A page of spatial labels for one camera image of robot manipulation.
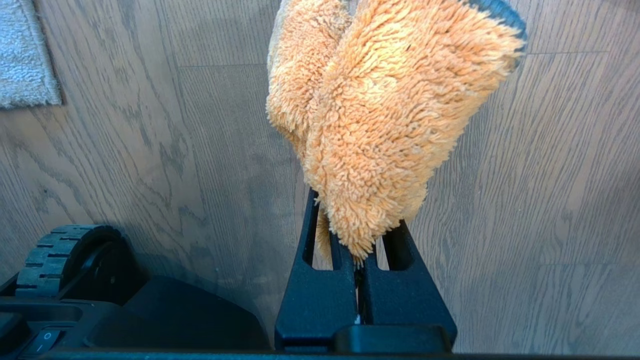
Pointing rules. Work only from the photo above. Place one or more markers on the orange fluffy microfibre cloth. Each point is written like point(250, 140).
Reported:
point(385, 110)

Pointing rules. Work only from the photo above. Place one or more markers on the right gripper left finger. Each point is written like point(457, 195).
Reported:
point(315, 305)

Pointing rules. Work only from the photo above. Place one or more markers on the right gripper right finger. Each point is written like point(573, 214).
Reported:
point(405, 305)

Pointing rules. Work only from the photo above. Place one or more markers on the grey rug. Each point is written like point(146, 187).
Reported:
point(25, 55)

